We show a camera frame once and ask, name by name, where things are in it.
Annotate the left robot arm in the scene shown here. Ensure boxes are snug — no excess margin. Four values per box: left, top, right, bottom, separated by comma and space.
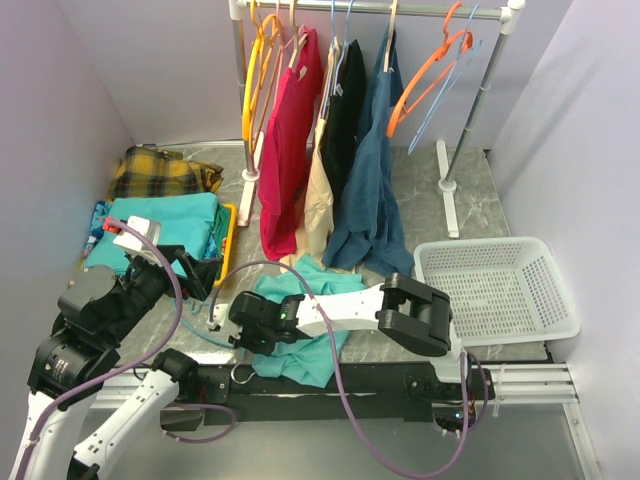
10, 245, 221, 479

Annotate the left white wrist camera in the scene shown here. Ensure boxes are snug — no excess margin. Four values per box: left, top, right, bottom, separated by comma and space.
103, 215, 161, 266

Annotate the cream beige shirt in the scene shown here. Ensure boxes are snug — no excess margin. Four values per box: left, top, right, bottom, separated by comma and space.
280, 47, 334, 266

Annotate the turquoise t shirt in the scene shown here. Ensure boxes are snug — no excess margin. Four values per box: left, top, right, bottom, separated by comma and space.
252, 254, 366, 388

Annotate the yellow plaid shirt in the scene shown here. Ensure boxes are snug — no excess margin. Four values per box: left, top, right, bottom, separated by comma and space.
107, 146, 224, 200

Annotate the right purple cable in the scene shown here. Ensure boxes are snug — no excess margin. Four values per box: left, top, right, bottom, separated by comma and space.
209, 259, 494, 479

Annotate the purple cable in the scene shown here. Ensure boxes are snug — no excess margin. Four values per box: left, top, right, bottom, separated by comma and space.
9, 222, 236, 476
209, 259, 494, 479

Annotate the beige hanger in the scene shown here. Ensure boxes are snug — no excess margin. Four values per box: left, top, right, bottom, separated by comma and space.
288, 0, 308, 70

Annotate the yellow plastic hanger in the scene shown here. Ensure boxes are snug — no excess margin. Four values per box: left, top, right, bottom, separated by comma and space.
242, 13, 280, 150

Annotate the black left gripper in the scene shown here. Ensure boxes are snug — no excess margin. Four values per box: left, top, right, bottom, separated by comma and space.
104, 243, 223, 342

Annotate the light blue wavy hanger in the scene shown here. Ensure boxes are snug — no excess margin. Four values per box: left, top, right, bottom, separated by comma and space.
177, 299, 247, 355

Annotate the blue patterned cloth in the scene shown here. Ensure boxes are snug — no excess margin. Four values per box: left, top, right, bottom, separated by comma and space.
82, 200, 113, 259

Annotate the wooden hanger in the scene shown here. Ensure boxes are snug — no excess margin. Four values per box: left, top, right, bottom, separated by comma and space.
383, 0, 399, 73

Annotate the yellow plastic tray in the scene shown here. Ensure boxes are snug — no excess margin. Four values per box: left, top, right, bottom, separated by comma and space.
83, 193, 235, 276

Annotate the white clothes rack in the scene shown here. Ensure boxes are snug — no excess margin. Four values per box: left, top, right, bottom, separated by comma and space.
228, 0, 526, 239

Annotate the thin blue wire hanger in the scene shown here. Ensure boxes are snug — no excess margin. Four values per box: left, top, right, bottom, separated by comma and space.
407, 5, 483, 154

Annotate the magenta pink shirt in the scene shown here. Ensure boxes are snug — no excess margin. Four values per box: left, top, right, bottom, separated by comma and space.
258, 28, 324, 260

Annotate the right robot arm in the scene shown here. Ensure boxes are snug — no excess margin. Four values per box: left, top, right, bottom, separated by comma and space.
226, 272, 493, 403

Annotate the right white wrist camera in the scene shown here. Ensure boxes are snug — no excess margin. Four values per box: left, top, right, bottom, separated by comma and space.
206, 303, 230, 332

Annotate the black shirt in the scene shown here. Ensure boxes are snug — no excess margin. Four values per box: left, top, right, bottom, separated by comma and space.
322, 40, 367, 211

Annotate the green printed garment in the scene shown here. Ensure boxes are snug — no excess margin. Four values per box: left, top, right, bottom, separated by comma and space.
203, 205, 232, 259

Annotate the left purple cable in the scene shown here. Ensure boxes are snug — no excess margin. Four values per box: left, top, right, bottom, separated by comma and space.
9, 222, 236, 476

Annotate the white perforated plastic basket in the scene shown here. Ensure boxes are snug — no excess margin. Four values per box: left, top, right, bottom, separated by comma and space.
414, 237, 580, 347

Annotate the orange plastic hanger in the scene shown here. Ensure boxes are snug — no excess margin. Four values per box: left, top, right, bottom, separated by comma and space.
386, 1, 478, 141

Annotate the black base bar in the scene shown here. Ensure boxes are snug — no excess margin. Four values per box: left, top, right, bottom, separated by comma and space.
159, 362, 501, 434

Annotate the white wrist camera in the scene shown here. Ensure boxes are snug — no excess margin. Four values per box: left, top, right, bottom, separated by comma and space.
206, 303, 230, 332
103, 215, 161, 266

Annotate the dark blue shirt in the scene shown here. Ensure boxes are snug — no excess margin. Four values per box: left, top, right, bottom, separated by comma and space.
322, 29, 414, 276

